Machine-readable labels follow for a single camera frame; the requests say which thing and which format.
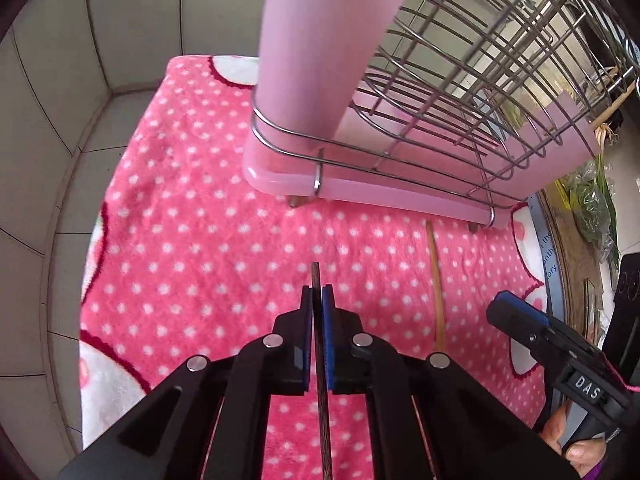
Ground pink polka dot towel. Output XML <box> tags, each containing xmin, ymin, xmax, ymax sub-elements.
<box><xmin>79</xmin><ymin>55</ymin><xmax>546</xmax><ymax>444</ymax></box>

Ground green onions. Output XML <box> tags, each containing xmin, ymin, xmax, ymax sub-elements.
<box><xmin>562</xmin><ymin>154</ymin><xmax>622</xmax><ymax>266</ymax></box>

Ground metal wire rack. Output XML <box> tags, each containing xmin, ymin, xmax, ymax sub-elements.
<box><xmin>249</xmin><ymin>0</ymin><xmax>640</xmax><ymax>229</ymax></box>

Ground cardboard box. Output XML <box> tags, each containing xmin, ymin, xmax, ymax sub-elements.
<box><xmin>527</xmin><ymin>182</ymin><xmax>604</xmax><ymax>346</ymax></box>

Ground pink utensil cup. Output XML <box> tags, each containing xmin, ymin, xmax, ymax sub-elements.
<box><xmin>255</xmin><ymin>0</ymin><xmax>404</xmax><ymax>152</ymax></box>

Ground brown wooden chopstick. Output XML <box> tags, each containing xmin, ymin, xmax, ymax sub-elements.
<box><xmin>425</xmin><ymin>220</ymin><xmax>446</xmax><ymax>352</ymax></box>

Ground black chopstick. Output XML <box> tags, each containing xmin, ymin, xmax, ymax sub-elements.
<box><xmin>311</xmin><ymin>262</ymin><xmax>333</xmax><ymax>480</ymax></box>

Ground pink drainer tray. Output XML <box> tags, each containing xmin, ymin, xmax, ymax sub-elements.
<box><xmin>243</xmin><ymin>93</ymin><xmax>600</xmax><ymax>228</ymax></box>

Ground right hand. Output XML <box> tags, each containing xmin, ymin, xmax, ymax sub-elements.
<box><xmin>540</xmin><ymin>401</ymin><xmax>606</xmax><ymax>478</ymax></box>

